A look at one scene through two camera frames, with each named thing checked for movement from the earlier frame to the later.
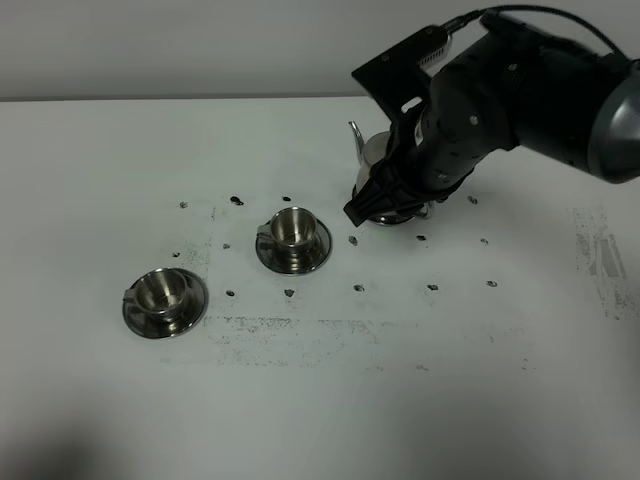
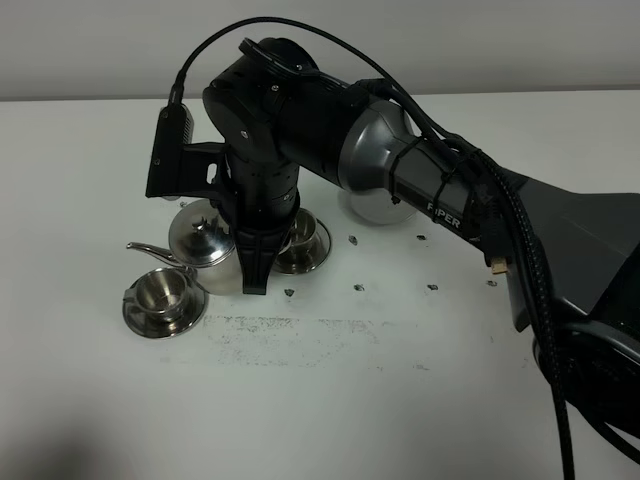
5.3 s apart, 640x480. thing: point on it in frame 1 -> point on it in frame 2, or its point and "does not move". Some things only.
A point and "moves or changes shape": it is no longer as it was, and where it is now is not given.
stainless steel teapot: x=371 y=153 moves or changes shape
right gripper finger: x=386 y=195 -> x=256 y=250
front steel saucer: x=150 y=326 does not move
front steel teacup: x=160 y=293 does not move
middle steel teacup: x=292 y=227 does not move
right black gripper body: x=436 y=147 -> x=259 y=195
